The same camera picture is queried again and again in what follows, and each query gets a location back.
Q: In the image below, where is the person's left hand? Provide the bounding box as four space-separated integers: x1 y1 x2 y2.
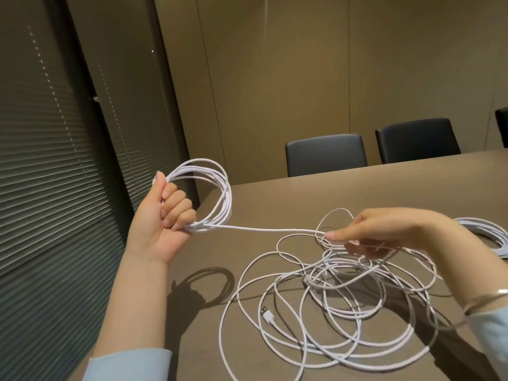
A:
125 171 198 266

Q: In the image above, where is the pile of white cables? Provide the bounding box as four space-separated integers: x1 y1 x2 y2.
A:
218 208 457 381

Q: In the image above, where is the silver bracelet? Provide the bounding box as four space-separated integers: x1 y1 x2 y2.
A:
462 288 508 317

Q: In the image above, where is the white cable bundle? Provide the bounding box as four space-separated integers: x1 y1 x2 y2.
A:
152 157 330 234

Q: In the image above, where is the brown table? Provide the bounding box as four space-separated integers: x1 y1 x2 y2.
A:
69 148 508 381

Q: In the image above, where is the dark meeting chair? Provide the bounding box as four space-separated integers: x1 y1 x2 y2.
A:
285 133 369 178
374 117 462 165
494 106 508 149

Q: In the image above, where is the glass partition with grey blinds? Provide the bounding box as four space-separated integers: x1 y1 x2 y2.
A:
0 0 199 381

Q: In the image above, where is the person's right hand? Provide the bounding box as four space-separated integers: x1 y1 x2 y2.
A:
324 206 457 260

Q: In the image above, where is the person's left forearm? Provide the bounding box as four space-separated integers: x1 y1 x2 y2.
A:
81 248 174 381

